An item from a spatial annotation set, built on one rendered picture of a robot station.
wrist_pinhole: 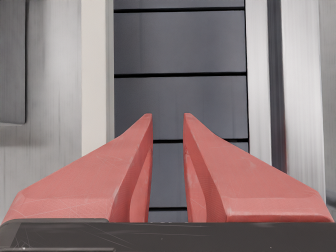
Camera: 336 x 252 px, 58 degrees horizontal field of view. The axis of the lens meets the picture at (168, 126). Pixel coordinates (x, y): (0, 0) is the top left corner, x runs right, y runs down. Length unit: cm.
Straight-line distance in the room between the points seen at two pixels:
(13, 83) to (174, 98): 12
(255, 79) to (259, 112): 2
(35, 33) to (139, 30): 10
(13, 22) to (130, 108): 11
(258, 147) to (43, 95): 16
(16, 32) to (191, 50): 13
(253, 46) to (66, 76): 14
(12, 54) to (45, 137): 6
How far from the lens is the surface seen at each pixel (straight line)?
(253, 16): 20
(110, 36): 16
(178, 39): 18
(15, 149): 25
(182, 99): 18
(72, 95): 24
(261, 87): 19
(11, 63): 24
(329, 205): 21
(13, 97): 23
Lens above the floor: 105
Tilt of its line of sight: 87 degrees down
